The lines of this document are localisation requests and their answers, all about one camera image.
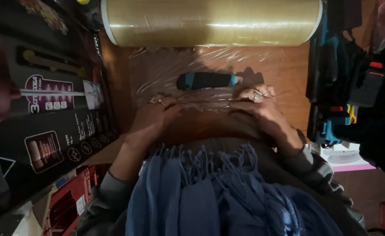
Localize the person's right hand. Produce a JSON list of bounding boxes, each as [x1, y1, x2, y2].
[[229, 84, 299, 142]]

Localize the person's left hand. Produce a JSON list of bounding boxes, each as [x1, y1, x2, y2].
[[129, 94, 182, 140]]

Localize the clear cling film sheet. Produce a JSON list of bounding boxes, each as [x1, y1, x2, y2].
[[128, 44, 286, 110]]

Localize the silver rings on right hand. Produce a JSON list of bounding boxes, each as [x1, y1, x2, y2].
[[252, 89, 272, 102]]

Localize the black and teal utility knife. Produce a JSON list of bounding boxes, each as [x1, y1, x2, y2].
[[176, 72, 244, 91]]

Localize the large roll of cling film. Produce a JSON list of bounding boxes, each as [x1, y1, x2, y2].
[[101, 0, 324, 47]]

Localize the rack of teal power tools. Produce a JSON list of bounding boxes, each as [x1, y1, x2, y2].
[[306, 0, 385, 177]]

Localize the blue fringed scarf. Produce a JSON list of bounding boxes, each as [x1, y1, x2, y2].
[[125, 144, 344, 236]]

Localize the white and pink box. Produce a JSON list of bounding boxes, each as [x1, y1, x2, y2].
[[309, 142, 377, 172]]

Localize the black printed carton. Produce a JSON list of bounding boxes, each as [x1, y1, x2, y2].
[[0, 0, 119, 217]]

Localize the red plastic crate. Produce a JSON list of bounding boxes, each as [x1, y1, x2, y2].
[[43, 164, 101, 236]]

